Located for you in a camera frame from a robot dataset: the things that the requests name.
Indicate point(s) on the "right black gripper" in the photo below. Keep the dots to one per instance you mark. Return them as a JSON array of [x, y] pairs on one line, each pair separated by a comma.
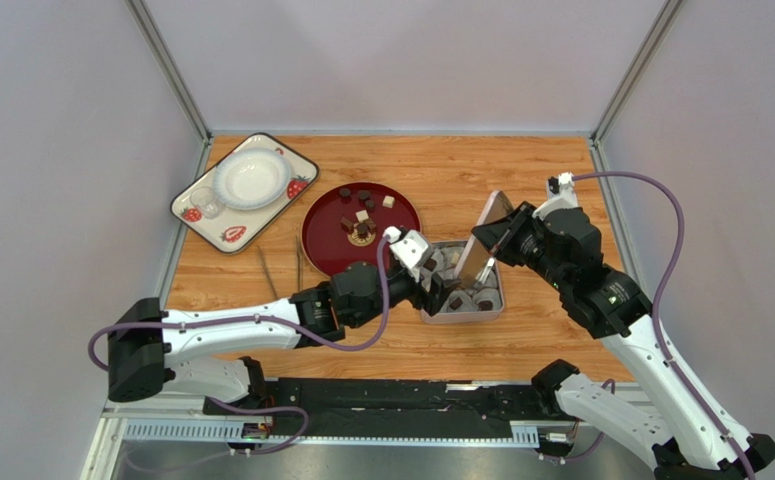
[[513, 232]]

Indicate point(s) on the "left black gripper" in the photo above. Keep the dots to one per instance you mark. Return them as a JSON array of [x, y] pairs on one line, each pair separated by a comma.
[[438, 291]]

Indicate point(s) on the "silver tin lid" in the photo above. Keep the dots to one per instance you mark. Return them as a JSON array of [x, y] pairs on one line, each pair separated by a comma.
[[475, 264]]

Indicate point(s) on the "pink square tin box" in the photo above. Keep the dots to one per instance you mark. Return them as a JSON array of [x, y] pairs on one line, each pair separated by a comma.
[[469, 311]]

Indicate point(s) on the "dark red round plate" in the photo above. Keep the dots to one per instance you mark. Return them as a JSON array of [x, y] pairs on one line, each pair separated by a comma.
[[331, 236]]

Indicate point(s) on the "metal tongs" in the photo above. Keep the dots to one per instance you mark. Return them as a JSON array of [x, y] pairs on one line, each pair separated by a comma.
[[299, 275]]

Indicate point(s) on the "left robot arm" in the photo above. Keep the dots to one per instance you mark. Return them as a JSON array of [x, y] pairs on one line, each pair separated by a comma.
[[151, 350]]

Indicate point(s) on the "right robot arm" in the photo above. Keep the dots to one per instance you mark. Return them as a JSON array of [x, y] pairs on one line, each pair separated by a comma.
[[690, 435]]

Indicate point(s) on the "strawberry pattern rectangular tray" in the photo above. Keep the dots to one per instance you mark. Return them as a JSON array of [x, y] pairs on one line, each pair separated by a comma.
[[234, 230]]

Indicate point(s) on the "white round bowl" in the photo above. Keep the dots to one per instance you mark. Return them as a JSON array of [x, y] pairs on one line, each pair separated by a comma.
[[251, 179]]

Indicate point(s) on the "small clear glass cup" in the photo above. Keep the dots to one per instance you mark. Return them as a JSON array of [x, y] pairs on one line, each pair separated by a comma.
[[206, 201]]

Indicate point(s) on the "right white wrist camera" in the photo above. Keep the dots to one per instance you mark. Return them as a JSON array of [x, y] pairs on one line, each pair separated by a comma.
[[561, 194]]

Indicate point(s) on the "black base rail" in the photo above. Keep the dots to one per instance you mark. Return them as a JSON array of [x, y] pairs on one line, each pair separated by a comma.
[[404, 408]]

